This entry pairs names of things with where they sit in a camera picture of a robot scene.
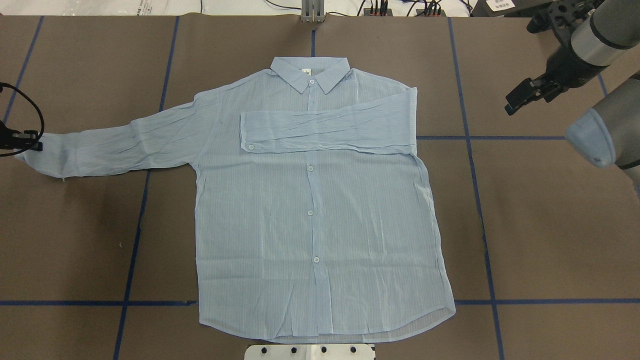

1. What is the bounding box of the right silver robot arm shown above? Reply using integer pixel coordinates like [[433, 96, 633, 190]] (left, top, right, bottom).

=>
[[505, 0, 640, 185]]

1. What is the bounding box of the black laptop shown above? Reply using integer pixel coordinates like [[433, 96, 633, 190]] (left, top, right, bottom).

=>
[[470, 0, 552, 18]]

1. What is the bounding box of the light blue button-up shirt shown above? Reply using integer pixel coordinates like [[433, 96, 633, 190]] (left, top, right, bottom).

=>
[[17, 57, 457, 344]]

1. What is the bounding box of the clear plastic bag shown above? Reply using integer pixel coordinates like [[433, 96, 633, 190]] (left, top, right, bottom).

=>
[[115, 0, 204, 16]]

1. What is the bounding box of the white central column base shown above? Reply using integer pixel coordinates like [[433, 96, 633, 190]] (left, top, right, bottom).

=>
[[244, 343, 377, 360]]

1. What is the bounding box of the orange black adapter box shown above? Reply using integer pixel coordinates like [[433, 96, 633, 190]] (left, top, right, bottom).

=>
[[361, 6, 393, 17]]

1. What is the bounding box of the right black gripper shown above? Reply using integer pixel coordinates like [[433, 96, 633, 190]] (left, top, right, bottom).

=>
[[504, 76, 563, 116]]

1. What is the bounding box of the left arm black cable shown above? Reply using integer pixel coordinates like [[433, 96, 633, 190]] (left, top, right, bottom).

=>
[[0, 82, 46, 158]]

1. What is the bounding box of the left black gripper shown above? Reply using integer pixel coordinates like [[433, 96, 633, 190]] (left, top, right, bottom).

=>
[[0, 125, 43, 152]]

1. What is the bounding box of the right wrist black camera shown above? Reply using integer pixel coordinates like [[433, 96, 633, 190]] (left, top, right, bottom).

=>
[[526, 0, 599, 34]]

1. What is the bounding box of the aluminium frame post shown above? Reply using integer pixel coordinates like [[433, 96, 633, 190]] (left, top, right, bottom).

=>
[[301, 0, 327, 23]]

